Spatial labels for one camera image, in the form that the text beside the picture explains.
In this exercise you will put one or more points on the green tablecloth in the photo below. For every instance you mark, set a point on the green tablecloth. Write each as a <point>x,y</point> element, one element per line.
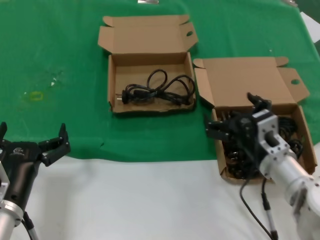
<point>75,50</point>

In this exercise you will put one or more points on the cardboard box with torn wall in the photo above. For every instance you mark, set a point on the cardboard box with torn wall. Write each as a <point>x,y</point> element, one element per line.
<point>150,45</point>

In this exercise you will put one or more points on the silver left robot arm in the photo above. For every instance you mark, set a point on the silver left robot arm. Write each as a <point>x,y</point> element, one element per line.
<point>7,217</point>

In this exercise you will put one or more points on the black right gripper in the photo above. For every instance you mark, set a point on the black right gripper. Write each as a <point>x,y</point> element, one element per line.
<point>242,127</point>

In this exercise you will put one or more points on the yellow tape square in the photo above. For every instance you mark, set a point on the yellow tape square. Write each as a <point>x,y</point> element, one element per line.
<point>32,96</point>

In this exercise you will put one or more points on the cardboard box with intact walls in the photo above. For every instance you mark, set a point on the cardboard box with intact walls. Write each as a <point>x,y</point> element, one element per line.
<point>245,80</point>

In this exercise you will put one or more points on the small flat metal piece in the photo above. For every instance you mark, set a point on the small flat metal piece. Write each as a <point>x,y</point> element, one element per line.
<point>147,1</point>

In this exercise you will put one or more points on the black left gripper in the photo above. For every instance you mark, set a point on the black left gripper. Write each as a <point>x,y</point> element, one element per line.
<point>20,162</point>

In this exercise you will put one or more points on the silver left wrist mount block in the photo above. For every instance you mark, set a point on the silver left wrist mount block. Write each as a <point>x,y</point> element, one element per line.
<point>3,182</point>

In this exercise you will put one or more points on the silver right wrist mount block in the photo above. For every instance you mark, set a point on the silver right wrist mount block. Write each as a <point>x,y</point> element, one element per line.
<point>282,147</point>

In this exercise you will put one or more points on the white paper sheet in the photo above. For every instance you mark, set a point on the white paper sheet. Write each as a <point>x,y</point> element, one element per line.
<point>311,27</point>

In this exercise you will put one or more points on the silver wrist mount block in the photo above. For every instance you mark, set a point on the silver wrist mount block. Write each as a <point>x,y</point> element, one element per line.
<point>282,147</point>
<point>3,182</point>

